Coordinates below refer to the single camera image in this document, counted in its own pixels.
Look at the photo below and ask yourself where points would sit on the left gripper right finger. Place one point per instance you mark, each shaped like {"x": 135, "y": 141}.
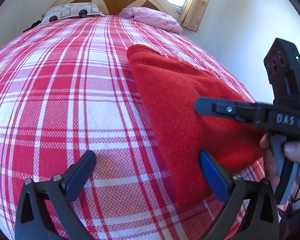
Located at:
{"x": 260, "y": 220}

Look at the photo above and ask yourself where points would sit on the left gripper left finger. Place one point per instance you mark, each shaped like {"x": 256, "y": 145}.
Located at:
{"x": 33, "y": 220}

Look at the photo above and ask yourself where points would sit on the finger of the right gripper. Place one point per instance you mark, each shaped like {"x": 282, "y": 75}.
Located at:
{"x": 236, "y": 110}

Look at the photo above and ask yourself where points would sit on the red knitted sweater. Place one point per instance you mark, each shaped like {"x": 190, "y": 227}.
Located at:
{"x": 168, "y": 89}

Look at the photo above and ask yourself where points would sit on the person's right hand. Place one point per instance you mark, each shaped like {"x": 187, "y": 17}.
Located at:
{"x": 292, "y": 152}

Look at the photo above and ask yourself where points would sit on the beige curtain near headboard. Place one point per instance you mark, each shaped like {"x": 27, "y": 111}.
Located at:
{"x": 192, "y": 14}

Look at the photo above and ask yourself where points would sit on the pink pillow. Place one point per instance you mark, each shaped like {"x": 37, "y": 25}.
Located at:
{"x": 153, "y": 18}

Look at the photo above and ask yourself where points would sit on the red white plaid bedspread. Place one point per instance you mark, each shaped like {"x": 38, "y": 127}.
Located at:
{"x": 65, "y": 87}

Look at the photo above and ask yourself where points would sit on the grey patterned pillow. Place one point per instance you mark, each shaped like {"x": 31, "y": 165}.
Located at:
{"x": 71, "y": 10}

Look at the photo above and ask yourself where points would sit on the black cloth beside pillow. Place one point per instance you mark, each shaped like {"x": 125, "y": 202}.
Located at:
{"x": 35, "y": 24}

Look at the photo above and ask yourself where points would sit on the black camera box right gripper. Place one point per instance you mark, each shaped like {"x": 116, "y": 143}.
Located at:
{"x": 282, "y": 64}

